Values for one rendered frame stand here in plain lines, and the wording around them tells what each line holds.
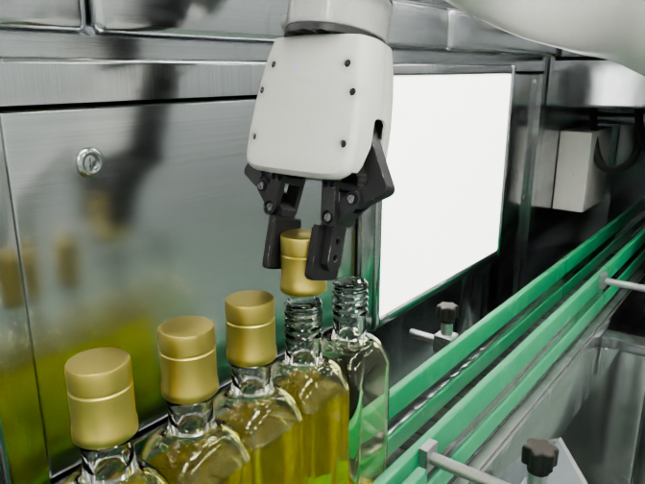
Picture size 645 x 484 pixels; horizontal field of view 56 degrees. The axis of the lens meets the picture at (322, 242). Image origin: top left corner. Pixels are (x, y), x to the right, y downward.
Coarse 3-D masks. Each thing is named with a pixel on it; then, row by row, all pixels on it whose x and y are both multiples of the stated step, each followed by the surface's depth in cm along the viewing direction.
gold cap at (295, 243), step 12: (288, 240) 44; (300, 240) 44; (288, 252) 44; (300, 252) 44; (288, 264) 44; (300, 264) 44; (288, 276) 45; (300, 276) 44; (288, 288) 45; (300, 288) 44; (312, 288) 45; (324, 288) 45
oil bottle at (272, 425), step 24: (216, 408) 43; (240, 408) 42; (264, 408) 42; (288, 408) 43; (240, 432) 41; (264, 432) 41; (288, 432) 43; (264, 456) 41; (288, 456) 44; (264, 480) 42; (288, 480) 44
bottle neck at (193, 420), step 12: (168, 408) 38; (180, 408) 37; (192, 408) 37; (204, 408) 38; (168, 420) 38; (180, 420) 37; (192, 420) 37; (204, 420) 38; (180, 432) 37; (192, 432) 37; (204, 432) 38
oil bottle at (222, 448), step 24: (168, 432) 38; (216, 432) 38; (144, 456) 38; (168, 456) 37; (192, 456) 37; (216, 456) 38; (240, 456) 39; (168, 480) 37; (192, 480) 36; (216, 480) 37; (240, 480) 39
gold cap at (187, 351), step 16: (176, 320) 38; (192, 320) 38; (208, 320) 38; (160, 336) 36; (176, 336) 36; (192, 336) 36; (208, 336) 36; (160, 352) 37; (176, 352) 36; (192, 352) 36; (208, 352) 37; (160, 368) 37; (176, 368) 36; (192, 368) 36; (208, 368) 37; (160, 384) 38; (176, 384) 36; (192, 384) 36; (208, 384) 37; (176, 400) 37; (192, 400) 37
